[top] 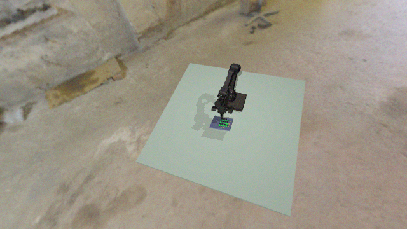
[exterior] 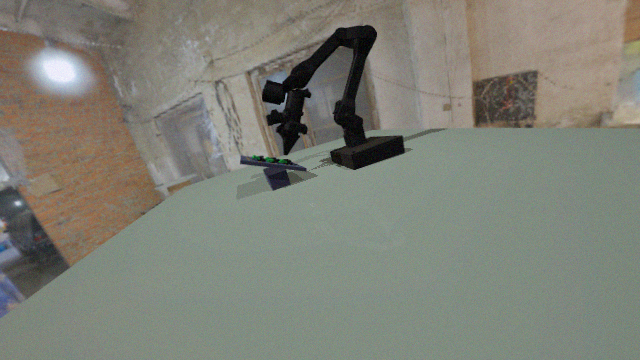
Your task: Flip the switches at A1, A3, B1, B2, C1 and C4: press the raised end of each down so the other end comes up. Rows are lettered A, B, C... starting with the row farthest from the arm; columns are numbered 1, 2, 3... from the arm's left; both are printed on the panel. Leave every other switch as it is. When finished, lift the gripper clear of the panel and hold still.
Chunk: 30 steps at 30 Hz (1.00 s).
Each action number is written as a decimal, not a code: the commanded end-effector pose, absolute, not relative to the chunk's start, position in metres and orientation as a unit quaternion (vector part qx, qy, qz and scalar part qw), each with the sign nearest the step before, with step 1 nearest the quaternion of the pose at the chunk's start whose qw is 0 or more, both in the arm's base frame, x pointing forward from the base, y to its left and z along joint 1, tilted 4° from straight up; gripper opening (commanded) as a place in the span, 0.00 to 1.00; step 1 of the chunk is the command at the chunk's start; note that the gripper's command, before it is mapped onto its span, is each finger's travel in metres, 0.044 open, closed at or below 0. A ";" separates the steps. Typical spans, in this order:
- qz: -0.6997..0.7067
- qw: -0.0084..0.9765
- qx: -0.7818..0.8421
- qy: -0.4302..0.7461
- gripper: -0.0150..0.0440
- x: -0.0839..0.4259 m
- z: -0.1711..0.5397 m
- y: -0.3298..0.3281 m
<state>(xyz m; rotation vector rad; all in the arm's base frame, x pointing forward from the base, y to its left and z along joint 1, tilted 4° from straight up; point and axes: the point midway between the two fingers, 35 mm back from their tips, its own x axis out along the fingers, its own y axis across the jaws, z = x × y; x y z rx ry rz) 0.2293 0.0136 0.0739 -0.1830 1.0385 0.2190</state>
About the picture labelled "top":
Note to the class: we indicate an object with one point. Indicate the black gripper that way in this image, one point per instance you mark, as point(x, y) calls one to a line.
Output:
point(229, 110)

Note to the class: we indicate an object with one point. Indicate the dark blue switch panel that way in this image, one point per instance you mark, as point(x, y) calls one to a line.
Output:
point(221, 123)

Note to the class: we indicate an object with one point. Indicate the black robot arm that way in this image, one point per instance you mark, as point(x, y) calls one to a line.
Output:
point(227, 91)

